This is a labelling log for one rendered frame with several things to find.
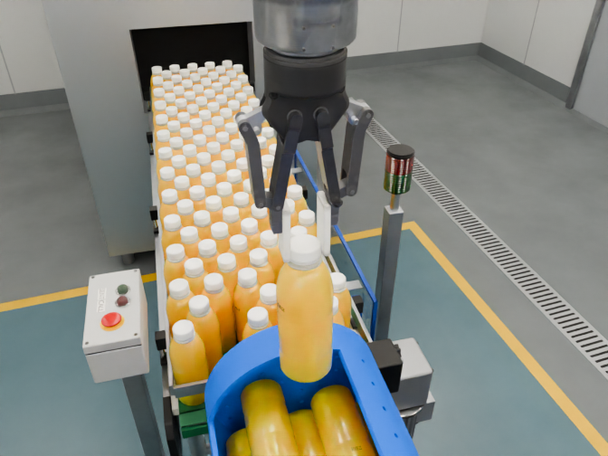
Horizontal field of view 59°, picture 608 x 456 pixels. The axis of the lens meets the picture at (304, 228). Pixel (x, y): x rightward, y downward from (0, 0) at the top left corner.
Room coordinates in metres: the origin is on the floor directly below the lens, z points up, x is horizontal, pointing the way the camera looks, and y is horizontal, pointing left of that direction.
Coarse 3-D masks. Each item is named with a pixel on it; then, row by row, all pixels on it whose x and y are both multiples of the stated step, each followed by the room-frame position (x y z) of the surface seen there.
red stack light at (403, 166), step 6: (390, 162) 1.08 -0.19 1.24; (396, 162) 1.07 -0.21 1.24; (402, 162) 1.06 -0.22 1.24; (408, 162) 1.07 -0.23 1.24; (390, 168) 1.07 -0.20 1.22; (396, 168) 1.07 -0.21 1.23; (402, 168) 1.06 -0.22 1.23; (408, 168) 1.07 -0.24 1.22; (396, 174) 1.07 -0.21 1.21; (402, 174) 1.06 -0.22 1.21
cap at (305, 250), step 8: (296, 240) 0.49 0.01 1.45; (304, 240) 0.49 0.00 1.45; (312, 240) 0.49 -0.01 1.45; (296, 248) 0.48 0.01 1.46; (304, 248) 0.48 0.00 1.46; (312, 248) 0.48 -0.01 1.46; (320, 248) 0.48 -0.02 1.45; (296, 256) 0.47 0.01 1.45; (304, 256) 0.47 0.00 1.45; (312, 256) 0.47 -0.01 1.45; (304, 264) 0.47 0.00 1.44
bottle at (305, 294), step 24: (288, 264) 0.48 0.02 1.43; (312, 264) 0.47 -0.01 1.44; (288, 288) 0.46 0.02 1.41; (312, 288) 0.46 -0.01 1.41; (288, 312) 0.45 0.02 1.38; (312, 312) 0.45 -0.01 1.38; (288, 336) 0.45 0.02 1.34; (312, 336) 0.45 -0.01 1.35; (288, 360) 0.45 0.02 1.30; (312, 360) 0.45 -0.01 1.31
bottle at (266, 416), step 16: (256, 384) 0.55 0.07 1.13; (272, 384) 0.55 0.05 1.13; (256, 400) 0.52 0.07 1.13; (272, 400) 0.52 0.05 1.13; (256, 416) 0.49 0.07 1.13; (272, 416) 0.49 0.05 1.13; (288, 416) 0.50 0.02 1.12; (256, 432) 0.47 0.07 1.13; (272, 432) 0.46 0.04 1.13; (288, 432) 0.47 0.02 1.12; (256, 448) 0.44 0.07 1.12; (272, 448) 0.44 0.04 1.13; (288, 448) 0.44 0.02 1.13
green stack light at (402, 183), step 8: (384, 176) 1.10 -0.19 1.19; (392, 176) 1.07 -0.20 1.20; (400, 176) 1.06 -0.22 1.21; (408, 176) 1.07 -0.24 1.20; (384, 184) 1.09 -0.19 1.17; (392, 184) 1.07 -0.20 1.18; (400, 184) 1.06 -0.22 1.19; (408, 184) 1.07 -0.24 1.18; (392, 192) 1.07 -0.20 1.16; (400, 192) 1.06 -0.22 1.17
